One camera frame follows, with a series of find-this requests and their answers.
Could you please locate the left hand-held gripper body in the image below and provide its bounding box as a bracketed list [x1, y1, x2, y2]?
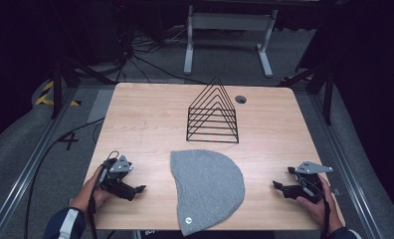
[98, 154, 138, 202]

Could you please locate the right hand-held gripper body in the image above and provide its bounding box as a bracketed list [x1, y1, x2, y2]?
[282, 160, 334, 205]

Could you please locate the person's left hand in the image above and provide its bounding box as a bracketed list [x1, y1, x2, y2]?
[73, 166, 115, 214]

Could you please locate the person's right hand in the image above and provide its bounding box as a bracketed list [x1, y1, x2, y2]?
[295, 174, 344, 233]

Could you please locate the grey knit beanie hat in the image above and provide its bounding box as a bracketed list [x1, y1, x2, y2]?
[170, 148, 246, 237]

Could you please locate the black metal stand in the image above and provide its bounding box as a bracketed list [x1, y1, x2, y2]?
[50, 54, 117, 120]
[277, 63, 336, 126]

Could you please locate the left hand-held gripper cable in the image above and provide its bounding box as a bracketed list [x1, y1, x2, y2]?
[87, 149, 120, 239]

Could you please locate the hand-held gripper cable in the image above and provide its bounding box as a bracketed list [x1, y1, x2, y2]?
[297, 177, 332, 239]
[87, 149, 120, 239]

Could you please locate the right hand-held gripper cable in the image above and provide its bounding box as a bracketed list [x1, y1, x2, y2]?
[297, 177, 332, 239]

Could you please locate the aluminium floor rail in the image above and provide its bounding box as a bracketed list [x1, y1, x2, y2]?
[307, 93, 386, 239]
[0, 85, 80, 239]

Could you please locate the black floor cable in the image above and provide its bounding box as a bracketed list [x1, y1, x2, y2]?
[23, 117, 105, 239]

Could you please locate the black wire triangular rack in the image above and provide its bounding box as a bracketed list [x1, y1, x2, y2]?
[185, 76, 240, 144]

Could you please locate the tangle of black floor cables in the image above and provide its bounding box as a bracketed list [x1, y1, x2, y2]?
[114, 26, 209, 86]

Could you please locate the white metal desk frame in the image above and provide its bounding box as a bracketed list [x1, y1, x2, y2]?
[183, 4, 280, 79]

